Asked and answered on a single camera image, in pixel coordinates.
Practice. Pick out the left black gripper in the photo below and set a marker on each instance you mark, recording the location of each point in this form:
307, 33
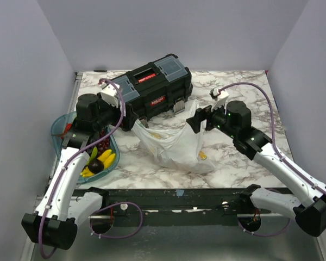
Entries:
130, 118

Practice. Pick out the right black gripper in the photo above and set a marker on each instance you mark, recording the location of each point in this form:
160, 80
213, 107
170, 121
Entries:
201, 114

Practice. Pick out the white plastic bag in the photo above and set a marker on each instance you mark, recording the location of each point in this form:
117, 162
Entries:
178, 149

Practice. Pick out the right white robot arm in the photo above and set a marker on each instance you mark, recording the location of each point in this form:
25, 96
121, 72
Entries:
307, 202

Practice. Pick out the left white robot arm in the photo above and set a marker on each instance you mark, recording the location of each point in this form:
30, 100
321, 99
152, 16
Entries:
55, 221

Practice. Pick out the fake red grape bunch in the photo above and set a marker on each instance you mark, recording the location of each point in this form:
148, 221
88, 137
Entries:
103, 141

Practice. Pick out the yellow fake banana bunch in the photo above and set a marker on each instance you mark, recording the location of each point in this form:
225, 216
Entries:
108, 158

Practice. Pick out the green fake pear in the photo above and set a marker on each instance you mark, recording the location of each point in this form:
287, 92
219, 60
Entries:
93, 155

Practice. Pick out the dark fake plum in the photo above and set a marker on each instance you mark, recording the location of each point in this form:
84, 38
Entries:
96, 166

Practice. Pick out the black plastic toolbox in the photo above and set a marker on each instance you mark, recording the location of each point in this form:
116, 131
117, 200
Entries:
157, 87

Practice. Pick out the teal plastic fruit bowl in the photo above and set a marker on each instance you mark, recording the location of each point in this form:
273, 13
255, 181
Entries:
113, 147

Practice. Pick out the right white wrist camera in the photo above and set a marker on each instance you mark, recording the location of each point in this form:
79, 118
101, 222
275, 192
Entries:
220, 98

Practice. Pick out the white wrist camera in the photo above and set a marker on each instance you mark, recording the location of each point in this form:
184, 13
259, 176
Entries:
220, 98
109, 94

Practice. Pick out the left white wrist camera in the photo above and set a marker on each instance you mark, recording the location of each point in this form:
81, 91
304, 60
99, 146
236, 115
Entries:
109, 94

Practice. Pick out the aluminium frame profile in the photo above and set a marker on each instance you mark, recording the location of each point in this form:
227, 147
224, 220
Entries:
58, 128

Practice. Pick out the black metal base rail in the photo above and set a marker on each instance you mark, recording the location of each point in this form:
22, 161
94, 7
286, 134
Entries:
175, 207

